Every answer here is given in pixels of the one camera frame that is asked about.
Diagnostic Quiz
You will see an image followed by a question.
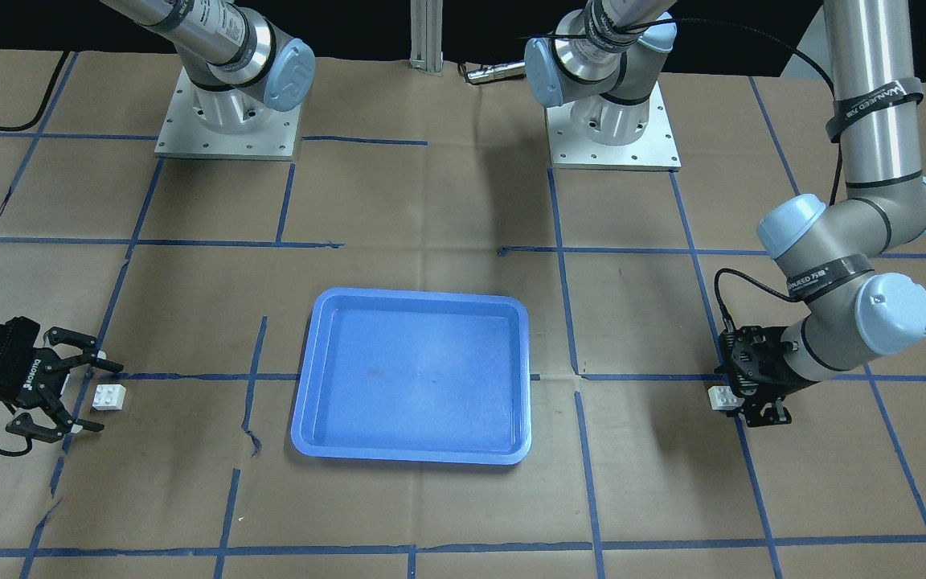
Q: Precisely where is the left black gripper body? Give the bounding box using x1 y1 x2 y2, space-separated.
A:
717 326 793 426

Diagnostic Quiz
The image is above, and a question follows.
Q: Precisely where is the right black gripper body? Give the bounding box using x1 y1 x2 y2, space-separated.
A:
0 318 70 419

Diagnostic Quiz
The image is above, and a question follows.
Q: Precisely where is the white block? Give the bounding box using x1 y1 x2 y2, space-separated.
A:
92 384 126 412
707 384 744 412

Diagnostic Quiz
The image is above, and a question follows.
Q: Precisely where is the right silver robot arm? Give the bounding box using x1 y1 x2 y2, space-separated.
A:
0 1 316 457

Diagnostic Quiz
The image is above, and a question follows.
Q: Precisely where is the blue plastic tray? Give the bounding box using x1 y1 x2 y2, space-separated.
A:
289 287 533 466

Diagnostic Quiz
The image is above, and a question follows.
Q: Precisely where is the silver connector plug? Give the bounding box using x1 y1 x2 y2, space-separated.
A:
458 61 526 85

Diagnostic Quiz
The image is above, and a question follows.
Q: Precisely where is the brown paper table cover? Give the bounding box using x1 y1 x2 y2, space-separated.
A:
0 52 926 578

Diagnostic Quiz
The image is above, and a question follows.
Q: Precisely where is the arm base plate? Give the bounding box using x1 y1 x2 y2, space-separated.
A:
154 69 304 162
545 84 682 171

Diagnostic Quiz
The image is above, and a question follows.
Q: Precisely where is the aluminium frame post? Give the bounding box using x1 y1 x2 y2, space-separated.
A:
409 0 444 76

